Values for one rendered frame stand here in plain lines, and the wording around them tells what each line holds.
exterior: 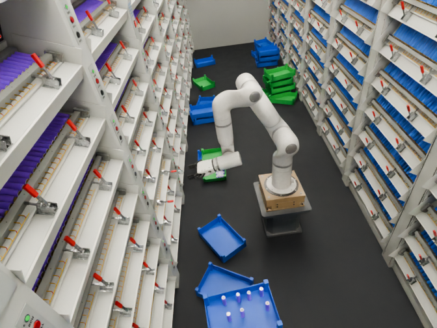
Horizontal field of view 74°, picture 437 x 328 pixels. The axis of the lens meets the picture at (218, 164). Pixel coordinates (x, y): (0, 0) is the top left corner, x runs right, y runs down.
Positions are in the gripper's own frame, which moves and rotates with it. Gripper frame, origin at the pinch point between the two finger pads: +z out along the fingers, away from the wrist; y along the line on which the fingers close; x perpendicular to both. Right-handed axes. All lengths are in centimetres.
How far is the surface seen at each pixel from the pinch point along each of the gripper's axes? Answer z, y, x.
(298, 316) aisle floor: -39, -63, -70
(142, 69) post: 7, 30, 56
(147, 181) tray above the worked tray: 19.0, -13.9, 13.5
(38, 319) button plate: 4, -104, 60
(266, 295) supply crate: -29, -68, -27
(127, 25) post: 3, 30, 79
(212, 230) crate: 7, 1, -60
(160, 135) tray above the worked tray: 17.0, 29.8, 12.9
